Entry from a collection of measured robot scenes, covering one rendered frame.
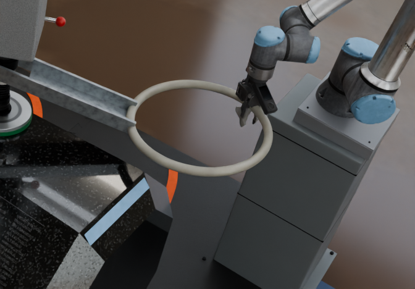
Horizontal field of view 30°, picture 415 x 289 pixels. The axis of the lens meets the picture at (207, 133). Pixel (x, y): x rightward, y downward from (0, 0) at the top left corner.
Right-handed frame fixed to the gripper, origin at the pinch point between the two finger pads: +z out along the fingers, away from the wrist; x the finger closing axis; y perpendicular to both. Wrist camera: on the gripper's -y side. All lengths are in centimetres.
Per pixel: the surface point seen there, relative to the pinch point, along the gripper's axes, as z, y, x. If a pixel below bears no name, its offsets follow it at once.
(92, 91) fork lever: -10, 21, 51
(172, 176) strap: 90, 65, -23
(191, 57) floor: 92, 157, -89
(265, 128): -8.4, -12.1, 3.8
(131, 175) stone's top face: 3, -7, 50
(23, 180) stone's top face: 2, 1, 83
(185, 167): -7.4, -18.7, 39.0
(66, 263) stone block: 10, -27, 80
